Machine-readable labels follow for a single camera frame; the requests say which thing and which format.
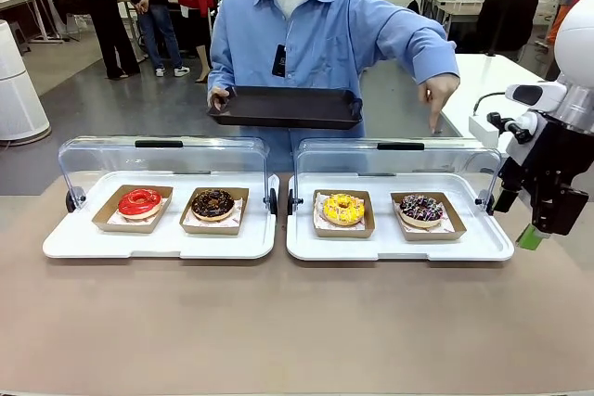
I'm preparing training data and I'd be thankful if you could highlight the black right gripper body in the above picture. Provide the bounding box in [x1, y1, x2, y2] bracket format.
[497, 111, 594, 194]

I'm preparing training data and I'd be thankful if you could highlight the person's left forearm blue sleeve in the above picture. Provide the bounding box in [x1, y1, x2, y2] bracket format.
[407, 19, 461, 91]

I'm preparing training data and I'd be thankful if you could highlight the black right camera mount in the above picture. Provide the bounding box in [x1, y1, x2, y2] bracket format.
[485, 110, 535, 145]

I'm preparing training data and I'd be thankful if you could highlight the large white table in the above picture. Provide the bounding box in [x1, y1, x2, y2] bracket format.
[438, 53, 558, 138]

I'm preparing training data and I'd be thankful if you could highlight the chocolate glazed donut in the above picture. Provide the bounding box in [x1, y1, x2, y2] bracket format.
[179, 186, 250, 236]
[190, 188, 237, 222]

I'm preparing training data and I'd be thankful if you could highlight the purple sprinkled chocolate donut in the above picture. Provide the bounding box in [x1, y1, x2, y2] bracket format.
[398, 194, 445, 229]

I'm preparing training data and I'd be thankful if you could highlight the person's right hand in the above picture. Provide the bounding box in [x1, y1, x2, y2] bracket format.
[207, 86, 232, 113]

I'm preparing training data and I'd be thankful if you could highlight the clear display lid black handle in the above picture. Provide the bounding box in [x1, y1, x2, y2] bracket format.
[58, 135, 278, 217]
[286, 137, 503, 217]

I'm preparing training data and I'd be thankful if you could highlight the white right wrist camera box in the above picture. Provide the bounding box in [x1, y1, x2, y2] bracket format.
[468, 113, 500, 152]

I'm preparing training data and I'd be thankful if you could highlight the person's left hand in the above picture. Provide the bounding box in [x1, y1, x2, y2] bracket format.
[417, 74, 461, 135]

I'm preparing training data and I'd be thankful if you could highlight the bystander in black top jeans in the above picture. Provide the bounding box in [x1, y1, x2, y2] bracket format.
[110, 0, 191, 78]

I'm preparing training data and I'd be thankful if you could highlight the person's right forearm blue sleeve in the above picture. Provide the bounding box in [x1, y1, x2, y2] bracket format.
[207, 41, 239, 96]

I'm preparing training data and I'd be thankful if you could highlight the yellow glazed donut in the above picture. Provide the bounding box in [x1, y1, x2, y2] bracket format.
[312, 189, 375, 239]

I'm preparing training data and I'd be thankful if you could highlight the bystander in light blue shirt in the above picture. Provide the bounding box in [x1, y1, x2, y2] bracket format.
[64, 0, 140, 81]

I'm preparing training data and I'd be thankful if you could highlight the black right camera cable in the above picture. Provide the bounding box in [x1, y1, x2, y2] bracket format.
[471, 91, 510, 117]

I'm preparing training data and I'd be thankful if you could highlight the red glazed donut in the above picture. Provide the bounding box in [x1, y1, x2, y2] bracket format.
[117, 187, 162, 221]
[91, 185, 174, 234]

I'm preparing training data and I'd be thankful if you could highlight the black serving tray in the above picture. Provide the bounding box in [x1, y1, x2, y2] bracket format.
[206, 85, 364, 131]

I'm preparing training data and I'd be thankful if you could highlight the yellow sprinkled donut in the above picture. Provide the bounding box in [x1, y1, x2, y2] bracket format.
[322, 193, 366, 226]

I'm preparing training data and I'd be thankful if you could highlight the white air purifier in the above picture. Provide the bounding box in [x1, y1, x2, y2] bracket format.
[0, 19, 51, 142]

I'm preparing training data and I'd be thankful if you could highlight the white display tray base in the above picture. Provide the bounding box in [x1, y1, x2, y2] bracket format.
[286, 172, 515, 262]
[42, 171, 278, 262]

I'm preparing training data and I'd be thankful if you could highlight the person in blue shirt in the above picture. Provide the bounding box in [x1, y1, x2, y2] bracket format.
[208, 0, 460, 174]

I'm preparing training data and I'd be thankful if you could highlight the bystander in black hoodie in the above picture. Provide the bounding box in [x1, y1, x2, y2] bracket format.
[475, 0, 539, 52]

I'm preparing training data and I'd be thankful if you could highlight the grey background workbench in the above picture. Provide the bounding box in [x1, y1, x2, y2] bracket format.
[415, 0, 493, 52]

